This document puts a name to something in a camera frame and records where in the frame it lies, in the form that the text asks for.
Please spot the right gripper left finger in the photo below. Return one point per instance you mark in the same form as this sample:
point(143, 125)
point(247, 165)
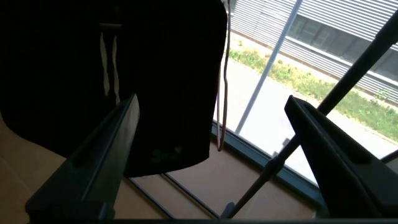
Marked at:
point(90, 174)

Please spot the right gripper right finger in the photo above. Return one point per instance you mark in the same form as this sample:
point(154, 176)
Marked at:
point(345, 174)

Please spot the black garment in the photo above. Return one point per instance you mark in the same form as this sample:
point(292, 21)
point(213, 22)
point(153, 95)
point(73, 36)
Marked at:
point(161, 77)

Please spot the black clothes rack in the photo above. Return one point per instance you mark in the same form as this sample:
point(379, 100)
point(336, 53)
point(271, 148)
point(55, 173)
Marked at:
point(351, 74)

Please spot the window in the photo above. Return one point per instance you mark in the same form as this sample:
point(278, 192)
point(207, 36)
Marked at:
point(264, 155)

